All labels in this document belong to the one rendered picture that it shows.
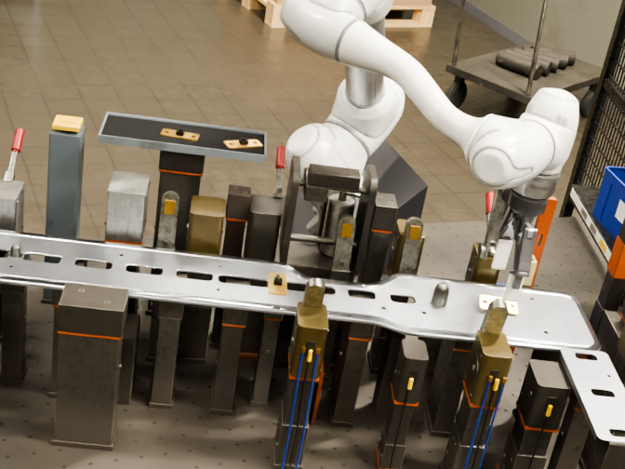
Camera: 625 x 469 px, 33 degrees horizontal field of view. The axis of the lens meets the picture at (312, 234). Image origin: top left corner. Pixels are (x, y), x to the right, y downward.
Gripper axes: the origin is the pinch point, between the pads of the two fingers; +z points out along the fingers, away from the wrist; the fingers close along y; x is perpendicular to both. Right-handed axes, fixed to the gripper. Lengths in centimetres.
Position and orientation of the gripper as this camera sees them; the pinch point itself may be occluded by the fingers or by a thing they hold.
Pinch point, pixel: (505, 278)
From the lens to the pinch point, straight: 220.4
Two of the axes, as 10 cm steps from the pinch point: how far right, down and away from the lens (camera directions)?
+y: 0.3, 4.8, -8.8
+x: 9.9, 1.2, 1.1
